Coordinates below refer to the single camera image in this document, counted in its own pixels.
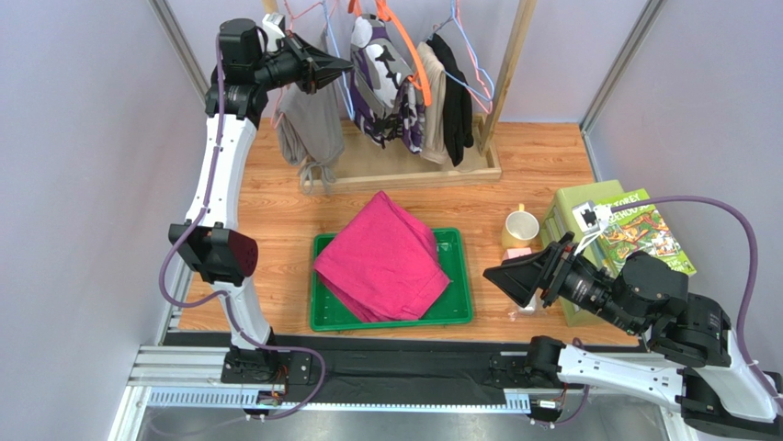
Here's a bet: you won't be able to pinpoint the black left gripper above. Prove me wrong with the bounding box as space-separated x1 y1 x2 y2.
254 31 355 95

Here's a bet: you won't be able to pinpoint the pink trousers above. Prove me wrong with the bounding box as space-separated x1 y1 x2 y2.
313 191 450 322

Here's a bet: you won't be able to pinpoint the light blue wire hanger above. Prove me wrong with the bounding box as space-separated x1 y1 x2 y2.
321 1 355 119

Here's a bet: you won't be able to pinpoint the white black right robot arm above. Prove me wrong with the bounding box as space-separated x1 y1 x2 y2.
483 234 782 440

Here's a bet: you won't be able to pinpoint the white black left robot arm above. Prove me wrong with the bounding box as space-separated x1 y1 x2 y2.
165 13 350 384

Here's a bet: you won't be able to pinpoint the grey hanging trousers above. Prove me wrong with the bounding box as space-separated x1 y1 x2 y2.
273 28 346 196

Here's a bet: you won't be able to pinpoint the orange plastic hanger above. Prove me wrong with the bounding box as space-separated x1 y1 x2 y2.
347 1 431 119

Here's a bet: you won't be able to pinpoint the pink power socket cube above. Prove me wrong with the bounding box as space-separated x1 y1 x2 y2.
502 247 532 260

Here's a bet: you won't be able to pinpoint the clear bag with white item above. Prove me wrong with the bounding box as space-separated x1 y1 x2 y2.
507 296 546 322

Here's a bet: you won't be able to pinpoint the yellow ceramic mug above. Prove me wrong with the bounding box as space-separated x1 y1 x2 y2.
501 203 540 249

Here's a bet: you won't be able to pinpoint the green storage box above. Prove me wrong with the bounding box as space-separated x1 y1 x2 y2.
540 178 643 328

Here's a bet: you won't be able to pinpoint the green plastic tray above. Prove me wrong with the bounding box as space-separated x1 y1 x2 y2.
309 227 473 333

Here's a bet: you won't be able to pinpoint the camouflage hanging garment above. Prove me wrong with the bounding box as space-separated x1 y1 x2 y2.
349 14 426 154

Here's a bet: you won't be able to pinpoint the wooden clothes rack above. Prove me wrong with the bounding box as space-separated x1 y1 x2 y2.
261 0 539 195

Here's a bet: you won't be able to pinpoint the green treehouse book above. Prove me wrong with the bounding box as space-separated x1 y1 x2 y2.
583 205 697 276

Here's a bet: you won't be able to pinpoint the beige hanging garment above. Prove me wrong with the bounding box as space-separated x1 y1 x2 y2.
417 42 449 164

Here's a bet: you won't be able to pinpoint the black hanging garment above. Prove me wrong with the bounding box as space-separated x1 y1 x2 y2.
426 34 474 166

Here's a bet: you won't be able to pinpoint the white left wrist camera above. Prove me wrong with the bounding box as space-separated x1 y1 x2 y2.
260 12 286 53

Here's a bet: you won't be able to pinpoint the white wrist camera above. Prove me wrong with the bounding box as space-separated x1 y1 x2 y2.
572 200 612 254
260 12 286 53

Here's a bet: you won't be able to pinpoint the pink wire hanger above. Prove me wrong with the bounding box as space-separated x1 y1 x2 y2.
269 1 339 129

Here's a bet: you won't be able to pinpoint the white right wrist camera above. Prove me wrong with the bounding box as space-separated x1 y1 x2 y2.
572 200 612 254

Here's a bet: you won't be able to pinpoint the blue wire hanger on rack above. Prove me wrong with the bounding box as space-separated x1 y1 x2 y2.
427 0 495 114

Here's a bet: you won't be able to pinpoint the red wire hanger on rack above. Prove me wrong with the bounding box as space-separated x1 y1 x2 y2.
451 2 495 115

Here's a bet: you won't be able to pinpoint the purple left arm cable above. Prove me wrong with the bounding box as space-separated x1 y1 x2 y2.
157 33 328 424

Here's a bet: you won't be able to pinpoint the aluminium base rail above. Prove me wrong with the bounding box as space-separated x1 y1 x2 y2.
107 330 698 441

